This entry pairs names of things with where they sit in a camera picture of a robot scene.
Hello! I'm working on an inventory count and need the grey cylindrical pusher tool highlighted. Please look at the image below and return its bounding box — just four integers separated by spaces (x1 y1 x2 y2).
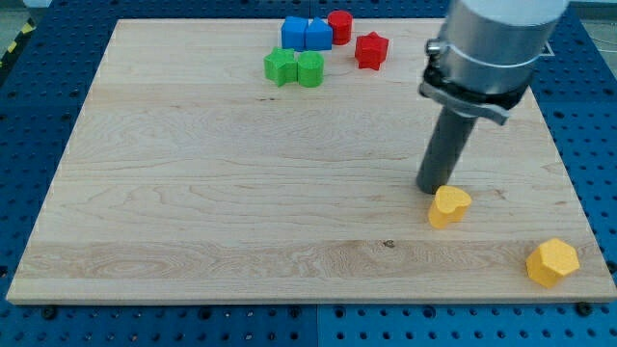
416 108 477 195

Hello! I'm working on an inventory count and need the yellow heart block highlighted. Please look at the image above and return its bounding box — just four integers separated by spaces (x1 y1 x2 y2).
428 185 472 228

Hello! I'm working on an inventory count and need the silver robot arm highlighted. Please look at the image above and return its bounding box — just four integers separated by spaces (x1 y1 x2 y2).
416 0 569 194

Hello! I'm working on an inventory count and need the yellow hexagon block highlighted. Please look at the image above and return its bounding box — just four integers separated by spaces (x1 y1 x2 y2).
525 238 580 288

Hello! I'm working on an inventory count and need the red star block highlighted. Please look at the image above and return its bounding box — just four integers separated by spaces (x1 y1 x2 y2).
355 32 389 70

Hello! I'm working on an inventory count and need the green cylinder block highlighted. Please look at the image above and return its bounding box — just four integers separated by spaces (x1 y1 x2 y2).
297 51 324 88

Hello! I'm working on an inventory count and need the red cylinder block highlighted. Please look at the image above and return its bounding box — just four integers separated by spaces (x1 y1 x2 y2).
327 10 353 45

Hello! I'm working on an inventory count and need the blue pentagon block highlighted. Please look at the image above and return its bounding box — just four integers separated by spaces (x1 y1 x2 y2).
305 17 333 51

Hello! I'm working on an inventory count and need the green star block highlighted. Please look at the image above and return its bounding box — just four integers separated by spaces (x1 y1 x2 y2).
263 47 298 87

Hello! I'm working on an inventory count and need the blue cube block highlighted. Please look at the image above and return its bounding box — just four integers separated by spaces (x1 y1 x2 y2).
281 16 309 51

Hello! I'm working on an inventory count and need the light wooden board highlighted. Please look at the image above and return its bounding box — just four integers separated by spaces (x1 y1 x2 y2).
7 19 616 305

